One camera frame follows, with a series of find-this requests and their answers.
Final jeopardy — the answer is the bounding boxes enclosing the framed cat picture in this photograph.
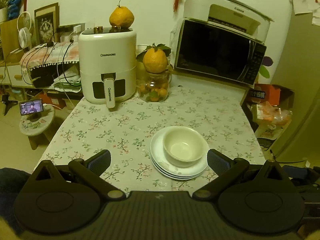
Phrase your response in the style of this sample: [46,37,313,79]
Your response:
[34,3,60,44]

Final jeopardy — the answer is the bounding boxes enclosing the small phone screen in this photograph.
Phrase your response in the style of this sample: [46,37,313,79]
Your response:
[19,99,44,116]

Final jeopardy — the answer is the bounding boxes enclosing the white Changhong air fryer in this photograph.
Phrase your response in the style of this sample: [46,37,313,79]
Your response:
[78,26,137,109]

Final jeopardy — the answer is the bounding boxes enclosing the white appliance on microwave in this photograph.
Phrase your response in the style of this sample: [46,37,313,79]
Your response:
[183,0,273,43]

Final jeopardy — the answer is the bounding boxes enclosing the small white desk fan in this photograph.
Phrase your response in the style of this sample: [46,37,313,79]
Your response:
[16,11,33,49]

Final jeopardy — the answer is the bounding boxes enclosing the round floral cushion stool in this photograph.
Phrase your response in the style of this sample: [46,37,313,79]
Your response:
[19,104,56,150]

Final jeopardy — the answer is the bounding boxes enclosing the white plate with swirls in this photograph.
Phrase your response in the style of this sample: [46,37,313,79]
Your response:
[150,126,208,176]

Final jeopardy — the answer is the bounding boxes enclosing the cluttered side shelf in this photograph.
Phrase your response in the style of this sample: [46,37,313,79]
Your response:
[20,42,81,93]

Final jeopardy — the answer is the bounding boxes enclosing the orange carton box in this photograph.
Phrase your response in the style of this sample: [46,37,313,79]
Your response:
[245,83,295,109]

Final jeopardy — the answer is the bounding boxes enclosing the glass jar of small oranges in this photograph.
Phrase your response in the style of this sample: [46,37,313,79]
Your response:
[137,70,170,102]

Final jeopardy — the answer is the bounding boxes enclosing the black microwave oven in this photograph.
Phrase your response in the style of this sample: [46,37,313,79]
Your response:
[174,19,266,86]

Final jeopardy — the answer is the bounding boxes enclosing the plastic bag with orange packs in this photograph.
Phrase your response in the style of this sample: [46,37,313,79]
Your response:
[251,101,292,126]

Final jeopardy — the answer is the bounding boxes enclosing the papers on refrigerator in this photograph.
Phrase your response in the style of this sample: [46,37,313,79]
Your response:
[290,0,320,27]

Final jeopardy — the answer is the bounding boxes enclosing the snack box with logo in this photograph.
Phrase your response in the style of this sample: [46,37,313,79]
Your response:
[254,124,285,152]

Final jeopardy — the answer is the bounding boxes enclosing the blue patterned plate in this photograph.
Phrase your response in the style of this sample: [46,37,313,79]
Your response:
[151,159,206,180]

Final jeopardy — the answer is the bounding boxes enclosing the white refrigerator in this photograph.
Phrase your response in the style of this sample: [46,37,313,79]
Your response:
[271,14,319,166]

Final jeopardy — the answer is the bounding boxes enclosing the cream bowl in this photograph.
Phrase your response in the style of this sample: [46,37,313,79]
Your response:
[162,126,209,167]

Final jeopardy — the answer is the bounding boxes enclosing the large orange citrus with leaves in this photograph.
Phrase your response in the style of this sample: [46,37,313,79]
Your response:
[136,43,171,74]

